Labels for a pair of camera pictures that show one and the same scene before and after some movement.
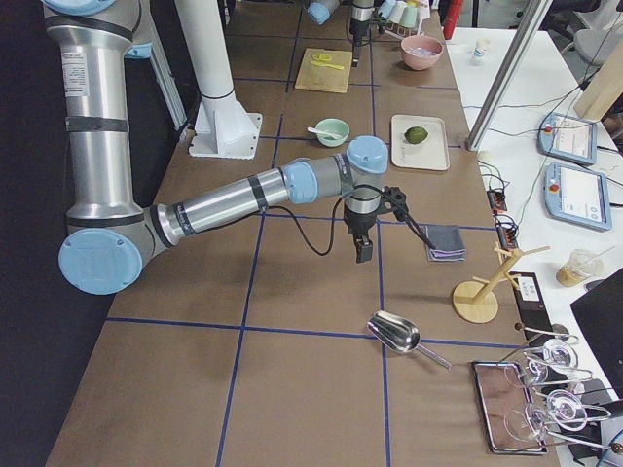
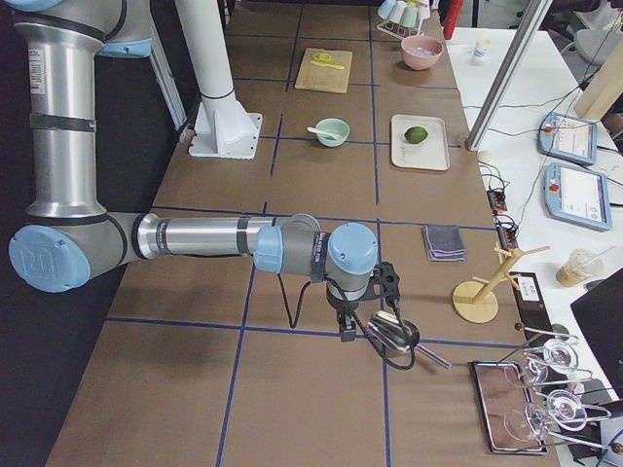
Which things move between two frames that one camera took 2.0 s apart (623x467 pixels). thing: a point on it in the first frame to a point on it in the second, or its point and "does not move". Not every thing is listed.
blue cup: x=386 y=8 does not move
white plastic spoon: x=329 y=134 does not move
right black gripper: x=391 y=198 to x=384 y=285
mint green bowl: x=336 y=126 does not move
